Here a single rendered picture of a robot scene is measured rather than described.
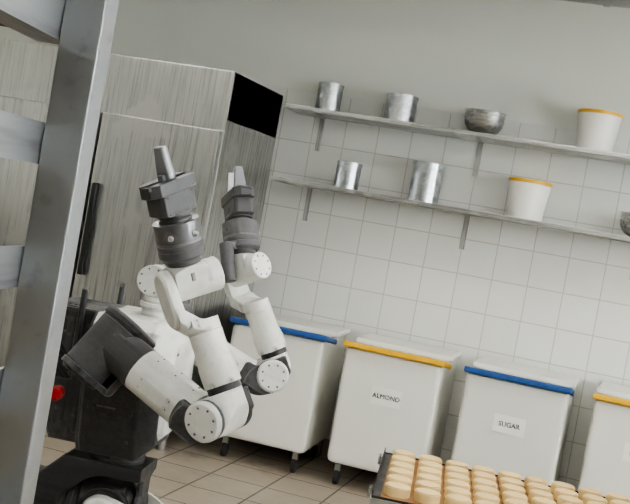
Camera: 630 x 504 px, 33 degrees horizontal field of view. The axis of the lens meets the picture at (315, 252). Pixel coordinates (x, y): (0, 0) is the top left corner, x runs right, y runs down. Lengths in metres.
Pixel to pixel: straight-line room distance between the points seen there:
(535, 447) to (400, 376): 0.76
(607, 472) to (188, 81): 2.92
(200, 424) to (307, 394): 3.76
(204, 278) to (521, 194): 4.01
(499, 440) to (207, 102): 2.30
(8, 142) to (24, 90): 5.48
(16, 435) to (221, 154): 4.90
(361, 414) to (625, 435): 1.32
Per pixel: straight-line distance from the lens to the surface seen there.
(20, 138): 0.76
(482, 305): 6.17
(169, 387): 2.06
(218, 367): 2.00
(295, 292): 6.41
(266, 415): 5.82
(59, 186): 0.79
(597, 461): 5.55
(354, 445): 5.70
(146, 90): 5.88
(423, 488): 2.08
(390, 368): 5.61
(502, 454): 5.57
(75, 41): 0.80
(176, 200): 1.98
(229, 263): 2.56
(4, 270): 0.78
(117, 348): 2.11
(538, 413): 5.52
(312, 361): 5.72
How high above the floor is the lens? 1.40
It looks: 2 degrees down
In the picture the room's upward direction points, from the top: 10 degrees clockwise
